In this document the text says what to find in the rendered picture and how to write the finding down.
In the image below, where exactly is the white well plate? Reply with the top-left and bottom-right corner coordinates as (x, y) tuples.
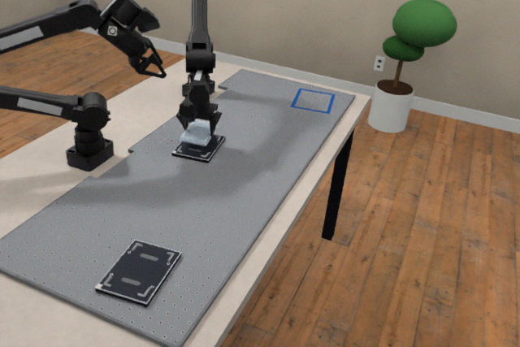
(180, 119), (211, 147)

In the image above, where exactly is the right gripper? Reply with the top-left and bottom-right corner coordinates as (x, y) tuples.
(114, 29), (167, 79)

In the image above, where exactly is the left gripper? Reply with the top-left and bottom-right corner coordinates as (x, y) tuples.
(176, 103), (222, 137)

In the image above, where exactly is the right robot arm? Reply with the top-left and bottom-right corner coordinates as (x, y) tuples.
(0, 0), (160, 163)

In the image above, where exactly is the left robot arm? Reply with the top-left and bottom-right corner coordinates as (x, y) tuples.
(180, 0), (216, 123)

